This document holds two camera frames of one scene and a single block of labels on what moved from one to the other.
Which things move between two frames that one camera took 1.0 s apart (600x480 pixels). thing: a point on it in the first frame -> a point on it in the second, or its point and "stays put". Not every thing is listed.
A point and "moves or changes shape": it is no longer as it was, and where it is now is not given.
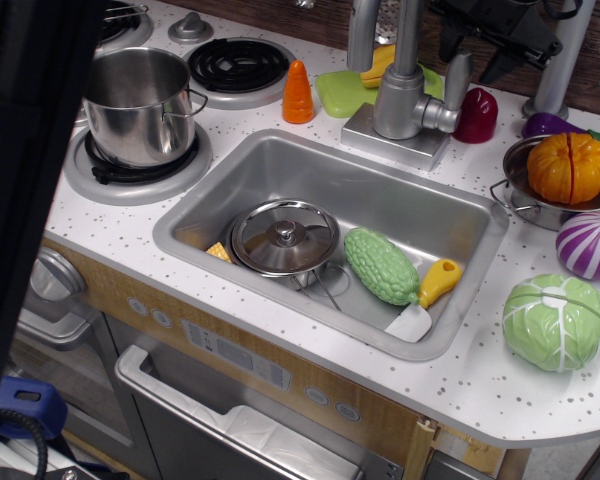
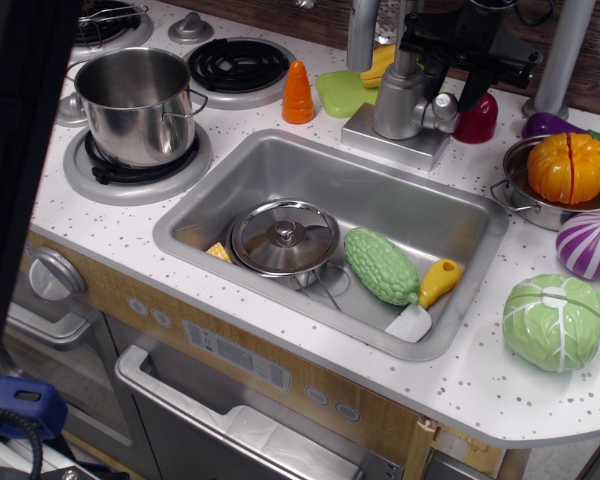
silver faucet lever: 457,80 moves or changes shape
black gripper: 519,26 -> 472,37
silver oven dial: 55,277 stays put
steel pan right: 516,194 stays put
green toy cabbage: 553,322 stays put
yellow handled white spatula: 415,321 stays put
